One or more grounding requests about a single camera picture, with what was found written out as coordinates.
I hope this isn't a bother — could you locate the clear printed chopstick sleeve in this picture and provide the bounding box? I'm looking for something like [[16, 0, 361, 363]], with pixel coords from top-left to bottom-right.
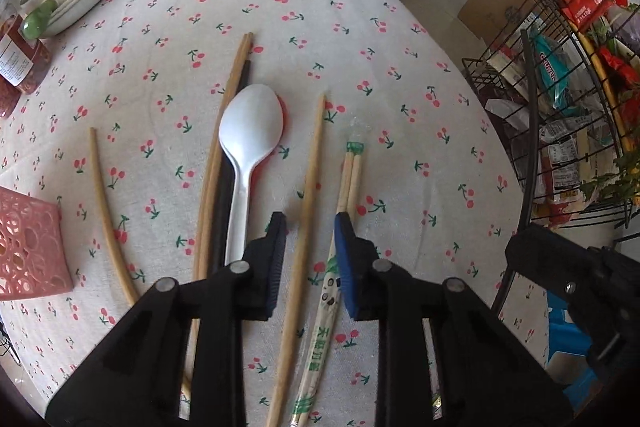
[[289, 119, 369, 427]]

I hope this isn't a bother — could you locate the green leafy vegetable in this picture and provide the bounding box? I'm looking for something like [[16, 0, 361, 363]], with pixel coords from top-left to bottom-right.
[[579, 151, 640, 208]]

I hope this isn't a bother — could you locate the white plastic spoon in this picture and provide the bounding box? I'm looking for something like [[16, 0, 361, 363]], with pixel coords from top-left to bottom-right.
[[218, 83, 286, 269]]

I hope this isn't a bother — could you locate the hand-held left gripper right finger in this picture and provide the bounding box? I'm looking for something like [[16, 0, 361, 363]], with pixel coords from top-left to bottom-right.
[[334, 212, 573, 427]]

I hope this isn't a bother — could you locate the black chopstick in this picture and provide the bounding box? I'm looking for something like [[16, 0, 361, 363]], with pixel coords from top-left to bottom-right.
[[207, 59, 252, 279]]

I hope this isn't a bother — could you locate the cherry print tablecloth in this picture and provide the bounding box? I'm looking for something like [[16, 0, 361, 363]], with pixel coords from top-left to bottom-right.
[[0, 0, 551, 427]]

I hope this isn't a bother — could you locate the straight wooden chopstick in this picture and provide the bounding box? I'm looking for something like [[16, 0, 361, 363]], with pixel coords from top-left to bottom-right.
[[265, 93, 327, 427]]

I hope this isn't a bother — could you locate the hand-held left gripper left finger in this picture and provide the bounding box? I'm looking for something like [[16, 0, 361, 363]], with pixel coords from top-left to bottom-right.
[[45, 211, 288, 427]]

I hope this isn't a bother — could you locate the labelled jar of red flakes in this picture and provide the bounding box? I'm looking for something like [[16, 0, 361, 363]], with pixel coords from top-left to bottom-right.
[[0, 0, 54, 96]]

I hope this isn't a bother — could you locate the pale disposable chopstick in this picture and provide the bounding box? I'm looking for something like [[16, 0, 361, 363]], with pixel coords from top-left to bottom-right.
[[335, 151, 354, 214], [347, 152, 364, 219]]

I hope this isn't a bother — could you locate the teal snack packet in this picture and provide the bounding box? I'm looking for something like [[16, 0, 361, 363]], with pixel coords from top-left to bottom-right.
[[532, 32, 577, 108]]

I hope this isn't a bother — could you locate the green ceramic spoon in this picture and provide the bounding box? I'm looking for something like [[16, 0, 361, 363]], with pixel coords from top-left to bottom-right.
[[21, 0, 59, 40]]

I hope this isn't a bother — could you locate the pink perforated basket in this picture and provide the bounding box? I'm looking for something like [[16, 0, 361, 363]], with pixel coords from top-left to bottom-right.
[[0, 186, 76, 301]]

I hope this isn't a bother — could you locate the curved wooden chopstick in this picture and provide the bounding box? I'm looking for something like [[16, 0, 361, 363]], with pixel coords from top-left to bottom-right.
[[88, 127, 194, 400]]

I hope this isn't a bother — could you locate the black wire rack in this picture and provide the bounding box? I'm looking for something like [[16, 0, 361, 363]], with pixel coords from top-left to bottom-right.
[[460, 0, 640, 320]]

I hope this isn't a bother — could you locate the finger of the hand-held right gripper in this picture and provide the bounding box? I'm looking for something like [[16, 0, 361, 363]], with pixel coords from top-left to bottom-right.
[[504, 223, 591, 303]]

